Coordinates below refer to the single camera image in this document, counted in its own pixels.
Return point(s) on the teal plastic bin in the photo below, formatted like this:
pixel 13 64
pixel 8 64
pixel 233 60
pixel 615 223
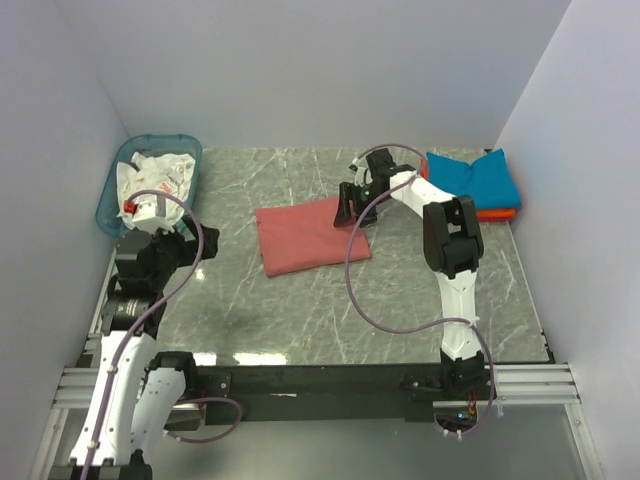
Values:
pixel 148 145

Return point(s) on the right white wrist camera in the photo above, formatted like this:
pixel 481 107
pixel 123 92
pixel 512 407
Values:
pixel 362 176

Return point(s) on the crumpled white t-shirt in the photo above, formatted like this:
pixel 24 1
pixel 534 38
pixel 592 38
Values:
pixel 172 173

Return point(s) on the black base beam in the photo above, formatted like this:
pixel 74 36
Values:
pixel 268 393

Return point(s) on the dusty red t-shirt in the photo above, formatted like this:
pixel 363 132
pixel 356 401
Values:
pixel 301 237

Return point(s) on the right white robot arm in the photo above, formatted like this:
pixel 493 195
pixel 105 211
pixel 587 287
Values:
pixel 452 248

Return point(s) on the aluminium frame rail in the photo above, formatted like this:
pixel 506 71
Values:
pixel 535 384

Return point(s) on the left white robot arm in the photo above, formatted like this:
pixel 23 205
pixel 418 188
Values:
pixel 136 386

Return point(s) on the folded blue t-shirt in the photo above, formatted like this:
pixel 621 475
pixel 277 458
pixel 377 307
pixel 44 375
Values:
pixel 487 180

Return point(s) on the folded orange t-shirt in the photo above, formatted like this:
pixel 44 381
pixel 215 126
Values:
pixel 486 215

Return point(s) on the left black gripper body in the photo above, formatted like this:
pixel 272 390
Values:
pixel 173 252

